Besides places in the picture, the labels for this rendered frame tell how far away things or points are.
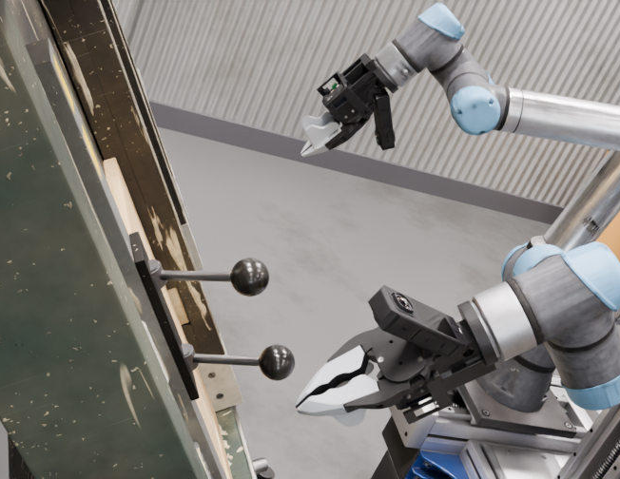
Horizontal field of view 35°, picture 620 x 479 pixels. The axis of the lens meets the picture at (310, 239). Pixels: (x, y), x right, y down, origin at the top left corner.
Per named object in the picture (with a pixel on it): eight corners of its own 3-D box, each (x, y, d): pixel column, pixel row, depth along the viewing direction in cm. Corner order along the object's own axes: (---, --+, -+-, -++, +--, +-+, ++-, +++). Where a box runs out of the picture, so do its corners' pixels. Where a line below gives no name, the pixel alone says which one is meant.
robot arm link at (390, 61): (410, 62, 179) (424, 81, 173) (391, 79, 180) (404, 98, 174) (386, 35, 175) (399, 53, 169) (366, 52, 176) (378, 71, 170)
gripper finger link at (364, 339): (339, 392, 104) (415, 358, 103) (335, 384, 103) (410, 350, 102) (327, 359, 107) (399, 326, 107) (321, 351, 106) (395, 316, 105)
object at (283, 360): (175, 382, 106) (293, 389, 102) (165, 357, 104) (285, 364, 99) (187, 356, 109) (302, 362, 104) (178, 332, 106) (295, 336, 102)
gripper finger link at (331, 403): (319, 452, 105) (397, 416, 105) (300, 426, 101) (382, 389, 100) (311, 429, 107) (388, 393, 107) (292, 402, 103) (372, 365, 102)
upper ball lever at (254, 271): (142, 301, 99) (266, 305, 94) (130, 273, 96) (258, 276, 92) (155, 276, 101) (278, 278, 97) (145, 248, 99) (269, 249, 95)
